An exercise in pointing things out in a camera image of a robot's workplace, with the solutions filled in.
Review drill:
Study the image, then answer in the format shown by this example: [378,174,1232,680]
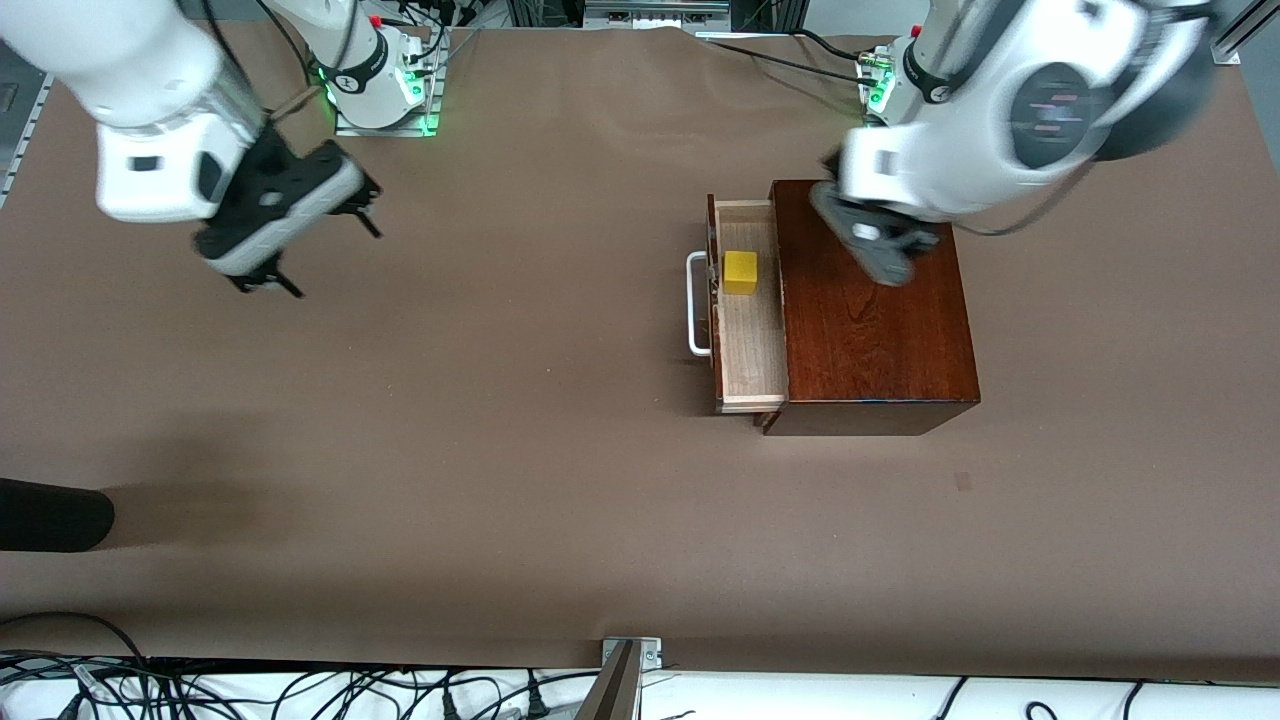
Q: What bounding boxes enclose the wooden drawer with white handle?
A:
[686,195,791,414]

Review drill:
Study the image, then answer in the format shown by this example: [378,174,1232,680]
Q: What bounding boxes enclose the dark brown wooden cabinet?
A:
[765,180,981,437]

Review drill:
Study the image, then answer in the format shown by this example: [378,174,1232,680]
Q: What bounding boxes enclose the grey equipment box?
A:
[583,0,731,29]

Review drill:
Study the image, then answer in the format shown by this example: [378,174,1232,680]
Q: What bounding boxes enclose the black foam cylinder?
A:
[0,478,116,553]

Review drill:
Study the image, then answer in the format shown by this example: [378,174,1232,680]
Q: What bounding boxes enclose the brown paper table cover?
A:
[0,18,1280,683]

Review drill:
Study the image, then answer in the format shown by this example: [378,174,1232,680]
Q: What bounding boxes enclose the grey cable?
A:
[430,28,481,76]

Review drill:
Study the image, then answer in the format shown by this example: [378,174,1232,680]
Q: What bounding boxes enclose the aluminium frame rail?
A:
[1212,0,1280,66]
[0,75,53,211]

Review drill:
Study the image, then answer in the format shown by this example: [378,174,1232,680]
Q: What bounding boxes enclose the silver metal bracket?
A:
[600,636,663,671]

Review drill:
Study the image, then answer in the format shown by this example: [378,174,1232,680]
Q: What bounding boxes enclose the dark grey mount bar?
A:
[573,640,643,720]

